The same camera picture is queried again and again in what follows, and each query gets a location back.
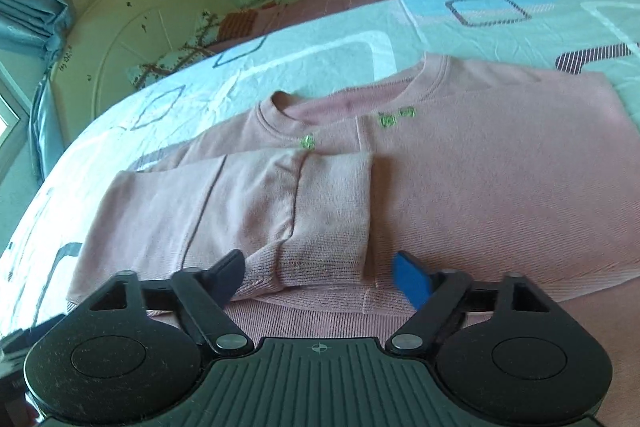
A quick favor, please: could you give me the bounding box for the patterned bed sheet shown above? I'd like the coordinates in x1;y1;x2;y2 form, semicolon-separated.
0;0;640;427

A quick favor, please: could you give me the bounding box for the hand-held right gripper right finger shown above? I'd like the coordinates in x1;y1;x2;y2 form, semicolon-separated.
385;251;552;356

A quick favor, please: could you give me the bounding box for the blue curtain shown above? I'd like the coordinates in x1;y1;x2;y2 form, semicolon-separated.
0;0;77;180

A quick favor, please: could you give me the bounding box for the floral pillow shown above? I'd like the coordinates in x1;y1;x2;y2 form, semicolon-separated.
127;9;224;90

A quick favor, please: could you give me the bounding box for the pink sweater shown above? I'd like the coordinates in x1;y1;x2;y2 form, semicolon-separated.
66;52;640;348

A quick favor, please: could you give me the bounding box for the white round headboard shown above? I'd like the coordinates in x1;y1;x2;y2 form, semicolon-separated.
50;0;241;108

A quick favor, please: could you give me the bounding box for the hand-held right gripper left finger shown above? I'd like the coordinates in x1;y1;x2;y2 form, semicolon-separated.
88;250;254;356

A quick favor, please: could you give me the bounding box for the orange brown pillow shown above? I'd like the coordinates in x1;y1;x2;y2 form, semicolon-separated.
217;9;257;44

